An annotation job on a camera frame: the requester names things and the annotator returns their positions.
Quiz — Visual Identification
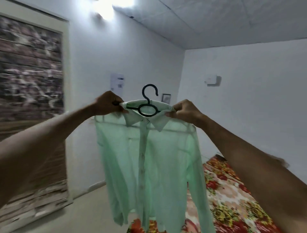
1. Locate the person's left hand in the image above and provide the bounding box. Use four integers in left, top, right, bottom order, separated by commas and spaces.
89, 90, 130, 118

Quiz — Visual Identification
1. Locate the person's right hand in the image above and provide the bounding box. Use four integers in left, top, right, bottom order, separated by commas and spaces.
165, 99, 207, 129

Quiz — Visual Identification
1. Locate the black hanger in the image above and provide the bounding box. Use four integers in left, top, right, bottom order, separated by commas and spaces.
112, 84, 162, 117

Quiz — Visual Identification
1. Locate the mint green shirt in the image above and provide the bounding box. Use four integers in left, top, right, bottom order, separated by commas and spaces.
93, 100, 216, 233

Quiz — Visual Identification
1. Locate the person's right forearm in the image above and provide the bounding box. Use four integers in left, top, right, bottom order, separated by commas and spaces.
197, 115, 307, 233

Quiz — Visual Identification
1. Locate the person's left forearm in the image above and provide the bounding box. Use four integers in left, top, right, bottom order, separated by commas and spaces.
0, 106, 94, 208

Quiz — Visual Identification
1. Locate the white paper notice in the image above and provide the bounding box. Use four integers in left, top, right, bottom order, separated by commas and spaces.
110, 73, 125, 92

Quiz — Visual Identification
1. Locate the brick patterned door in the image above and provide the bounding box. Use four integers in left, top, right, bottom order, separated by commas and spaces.
0, 15, 68, 224

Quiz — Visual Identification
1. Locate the bright ceiling lamp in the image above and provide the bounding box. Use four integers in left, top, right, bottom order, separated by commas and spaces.
90, 0, 135, 22

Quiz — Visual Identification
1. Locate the red floral bedsheet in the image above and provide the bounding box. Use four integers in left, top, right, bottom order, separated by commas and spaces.
126, 155, 283, 233

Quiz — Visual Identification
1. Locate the white wall box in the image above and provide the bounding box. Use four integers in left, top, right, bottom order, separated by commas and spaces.
204, 75, 222, 87

